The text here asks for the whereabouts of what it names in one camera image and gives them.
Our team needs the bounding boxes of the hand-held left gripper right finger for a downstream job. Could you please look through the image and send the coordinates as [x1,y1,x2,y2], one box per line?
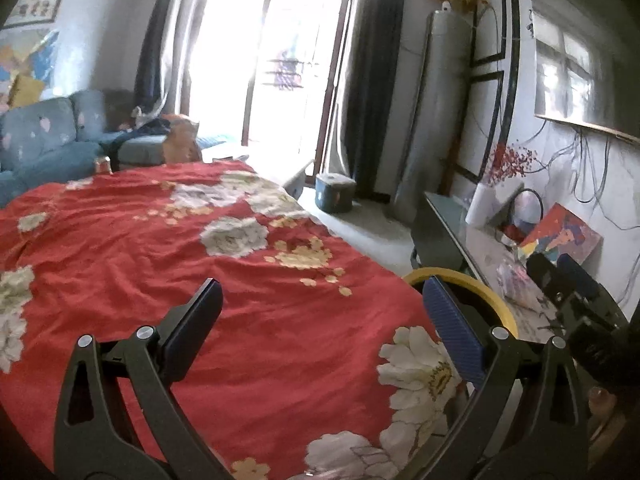
[422,275,588,480]

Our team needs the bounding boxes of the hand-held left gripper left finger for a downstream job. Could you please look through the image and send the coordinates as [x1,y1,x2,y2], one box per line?
[54,277,236,480]

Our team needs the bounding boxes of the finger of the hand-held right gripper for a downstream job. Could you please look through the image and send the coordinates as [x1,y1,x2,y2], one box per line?
[527,252,573,308]
[557,255,626,321]

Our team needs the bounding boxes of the yellow trash bin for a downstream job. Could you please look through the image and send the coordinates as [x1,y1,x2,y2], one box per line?
[404,267,518,341]

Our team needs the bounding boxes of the person's right hand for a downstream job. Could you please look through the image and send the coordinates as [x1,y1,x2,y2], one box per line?
[587,387,628,441]

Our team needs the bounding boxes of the pink patterned packet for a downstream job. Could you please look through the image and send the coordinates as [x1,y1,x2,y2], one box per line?
[495,260,538,306]

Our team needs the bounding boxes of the colourful picture book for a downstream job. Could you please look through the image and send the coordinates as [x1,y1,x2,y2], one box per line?
[520,203,603,266]

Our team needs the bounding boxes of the round black-rimmed mirror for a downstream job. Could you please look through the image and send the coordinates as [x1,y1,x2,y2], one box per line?
[509,188,546,233]

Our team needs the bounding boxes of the red floral blanket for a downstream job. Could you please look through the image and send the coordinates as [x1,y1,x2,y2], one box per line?
[0,160,471,480]

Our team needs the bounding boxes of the glass television stand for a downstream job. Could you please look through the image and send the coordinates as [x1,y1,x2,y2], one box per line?
[410,191,566,341]

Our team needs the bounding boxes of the white vase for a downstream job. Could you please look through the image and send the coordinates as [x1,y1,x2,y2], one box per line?
[465,182,496,226]

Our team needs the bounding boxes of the white coffee table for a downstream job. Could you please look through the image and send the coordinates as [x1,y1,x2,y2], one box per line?
[212,155,316,201]

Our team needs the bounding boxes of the orange paper bag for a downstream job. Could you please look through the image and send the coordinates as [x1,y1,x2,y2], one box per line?
[162,120,203,165]

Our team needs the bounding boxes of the blue storage stool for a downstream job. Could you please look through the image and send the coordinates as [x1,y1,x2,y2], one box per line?
[315,172,357,213]

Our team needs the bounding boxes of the grey standing air conditioner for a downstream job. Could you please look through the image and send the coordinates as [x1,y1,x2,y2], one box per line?
[395,10,473,226]

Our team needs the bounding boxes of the dark clothes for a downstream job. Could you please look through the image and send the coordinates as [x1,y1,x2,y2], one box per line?
[117,115,171,138]

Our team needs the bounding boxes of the blue patterned sofa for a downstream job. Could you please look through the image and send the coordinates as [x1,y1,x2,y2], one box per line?
[0,90,236,206]

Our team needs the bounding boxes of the dark grey curtain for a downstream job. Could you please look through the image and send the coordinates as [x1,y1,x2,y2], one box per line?
[135,0,181,111]
[345,0,406,196]

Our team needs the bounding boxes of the hanging laundry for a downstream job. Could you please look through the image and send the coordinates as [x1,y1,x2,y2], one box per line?
[265,50,311,93]

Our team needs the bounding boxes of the glass balcony door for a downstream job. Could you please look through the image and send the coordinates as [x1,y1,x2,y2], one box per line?
[170,0,361,171]

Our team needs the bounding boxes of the yellow cushion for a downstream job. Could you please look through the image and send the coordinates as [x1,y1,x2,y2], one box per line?
[7,74,46,108]

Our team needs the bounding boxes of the country map poster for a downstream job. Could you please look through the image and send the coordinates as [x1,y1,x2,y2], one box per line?
[0,30,61,101]

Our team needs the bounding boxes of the framed calligraphy picture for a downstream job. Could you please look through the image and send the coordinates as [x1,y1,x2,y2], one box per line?
[5,0,63,28]

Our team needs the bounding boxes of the dark wall cables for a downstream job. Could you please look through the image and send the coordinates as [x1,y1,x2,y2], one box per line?
[530,125,640,231]

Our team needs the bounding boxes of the wall-mounted television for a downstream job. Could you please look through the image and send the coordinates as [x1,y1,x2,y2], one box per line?
[530,0,640,143]

